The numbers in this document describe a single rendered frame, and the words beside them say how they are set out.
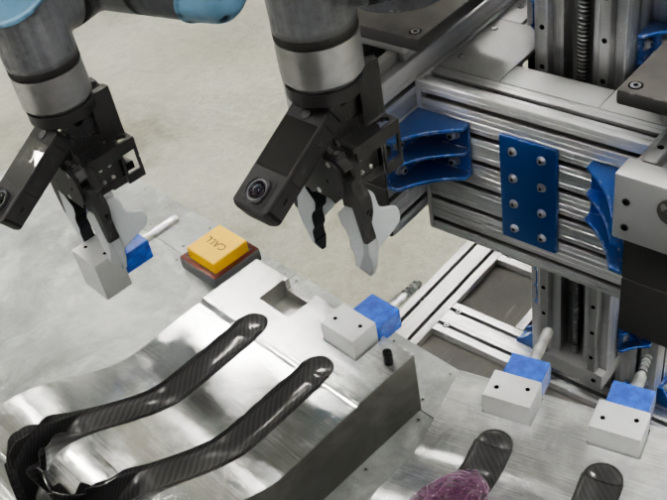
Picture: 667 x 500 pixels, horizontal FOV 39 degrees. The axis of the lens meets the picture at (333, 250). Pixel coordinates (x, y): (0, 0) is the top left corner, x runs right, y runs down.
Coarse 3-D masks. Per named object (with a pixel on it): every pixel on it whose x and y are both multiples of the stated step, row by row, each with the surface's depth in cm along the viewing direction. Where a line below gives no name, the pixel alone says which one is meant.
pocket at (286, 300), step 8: (288, 280) 111; (272, 288) 110; (280, 288) 111; (288, 288) 112; (264, 296) 110; (272, 296) 111; (280, 296) 112; (288, 296) 112; (296, 296) 111; (304, 296) 110; (272, 304) 111; (280, 304) 112; (288, 304) 111; (296, 304) 111; (304, 304) 110; (288, 312) 110
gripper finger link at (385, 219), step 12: (372, 192) 89; (348, 216) 88; (384, 216) 90; (396, 216) 92; (348, 228) 89; (384, 228) 91; (360, 240) 88; (384, 240) 91; (360, 252) 90; (372, 252) 90; (360, 264) 91; (372, 264) 91
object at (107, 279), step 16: (160, 224) 115; (96, 240) 111; (144, 240) 111; (80, 256) 109; (96, 256) 108; (128, 256) 110; (144, 256) 112; (96, 272) 108; (112, 272) 109; (128, 272) 111; (96, 288) 111; (112, 288) 110
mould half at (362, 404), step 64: (192, 320) 108; (320, 320) 105; (64, 384) 99; (128, 384) 102; (256, 384) 99; (384, 384) 97; (0, 448) 92; (64, 448) 90; (128, 448) 91; (256, 448) 93; (320, 448) 93
